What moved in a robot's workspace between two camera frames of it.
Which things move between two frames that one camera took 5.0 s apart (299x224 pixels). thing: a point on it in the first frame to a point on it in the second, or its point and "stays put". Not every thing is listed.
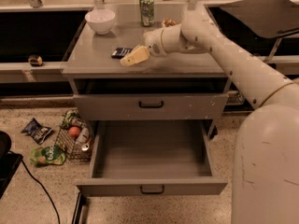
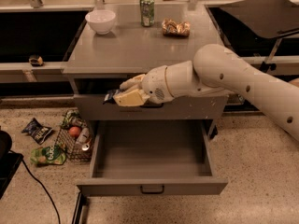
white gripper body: [153, 42] to [154, 83]
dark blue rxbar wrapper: [121, 52] to [109, 97]
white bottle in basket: [83, 135] stays put
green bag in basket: [72, 118] stays put
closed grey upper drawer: [149, 106] stays put
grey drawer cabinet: [116, 79] stays put
